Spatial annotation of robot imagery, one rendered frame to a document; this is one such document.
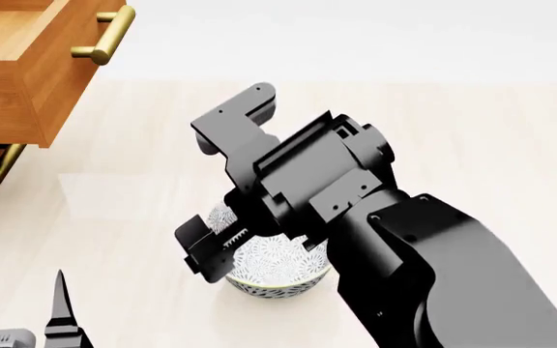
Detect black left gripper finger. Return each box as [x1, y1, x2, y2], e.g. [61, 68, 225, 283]
[43, 268, 95, 348]

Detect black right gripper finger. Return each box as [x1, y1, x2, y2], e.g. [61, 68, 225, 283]
[302, 234, 329, 252]
[173, 213, 251, 284]

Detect white floral patterned bowl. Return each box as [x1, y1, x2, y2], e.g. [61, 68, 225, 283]
[207, 202, 334, 301]

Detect open wooden drawer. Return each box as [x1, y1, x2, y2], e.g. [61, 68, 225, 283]
[0, 0, 128, 150]

